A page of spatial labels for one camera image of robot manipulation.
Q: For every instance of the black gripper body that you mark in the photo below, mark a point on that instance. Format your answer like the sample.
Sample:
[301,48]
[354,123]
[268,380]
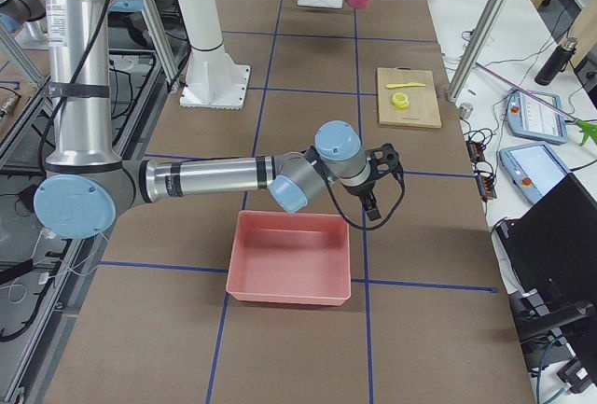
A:
[361,191]

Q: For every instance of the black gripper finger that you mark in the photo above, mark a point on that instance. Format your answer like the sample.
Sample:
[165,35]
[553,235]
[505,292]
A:
[366,202]
[374,212]

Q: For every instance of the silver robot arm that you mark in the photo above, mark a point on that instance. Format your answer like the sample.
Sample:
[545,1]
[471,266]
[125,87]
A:
[88,185]

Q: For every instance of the white rectangular tray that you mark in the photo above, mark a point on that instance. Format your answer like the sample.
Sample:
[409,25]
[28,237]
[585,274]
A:
[333,4]

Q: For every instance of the yellow lemon slice toy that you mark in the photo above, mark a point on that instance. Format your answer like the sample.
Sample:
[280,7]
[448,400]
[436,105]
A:
[400,100]

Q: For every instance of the bamboo cutting board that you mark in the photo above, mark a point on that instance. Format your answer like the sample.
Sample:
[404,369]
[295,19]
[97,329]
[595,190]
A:
[423,111]

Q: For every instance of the pink plastic bin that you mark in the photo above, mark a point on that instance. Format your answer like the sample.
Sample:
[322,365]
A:
[290,259]

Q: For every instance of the yellow plastic knife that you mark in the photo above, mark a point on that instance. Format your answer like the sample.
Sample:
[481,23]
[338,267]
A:
[391,86]

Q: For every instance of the small metal cylinder weight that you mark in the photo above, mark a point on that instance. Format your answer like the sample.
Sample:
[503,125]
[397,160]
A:
[465,110]

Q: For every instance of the teach pendant near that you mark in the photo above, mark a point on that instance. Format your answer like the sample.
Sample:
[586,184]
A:
[535,169]

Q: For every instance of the teach pendant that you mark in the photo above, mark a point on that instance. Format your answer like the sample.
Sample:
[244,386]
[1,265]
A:
[535,169]
[528,118]

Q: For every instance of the teach pendant far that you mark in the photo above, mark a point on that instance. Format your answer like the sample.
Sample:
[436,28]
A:
[528,118]

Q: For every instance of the black computer monitor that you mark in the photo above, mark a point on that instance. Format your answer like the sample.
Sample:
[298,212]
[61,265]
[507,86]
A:
[552,250]

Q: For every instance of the black bottle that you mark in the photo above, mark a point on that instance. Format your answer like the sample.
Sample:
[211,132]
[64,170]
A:
[557,61]

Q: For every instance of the metal reacher grabber stick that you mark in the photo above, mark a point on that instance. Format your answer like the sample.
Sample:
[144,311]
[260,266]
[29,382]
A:
[586,128]

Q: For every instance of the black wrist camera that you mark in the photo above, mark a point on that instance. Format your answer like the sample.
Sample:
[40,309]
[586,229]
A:
[384,160]

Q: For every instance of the aluminium frame post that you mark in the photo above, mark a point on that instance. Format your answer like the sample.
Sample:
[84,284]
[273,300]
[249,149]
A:
[486,22]

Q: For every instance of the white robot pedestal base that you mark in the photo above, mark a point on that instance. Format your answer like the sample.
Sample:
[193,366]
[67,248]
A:
[213,79]

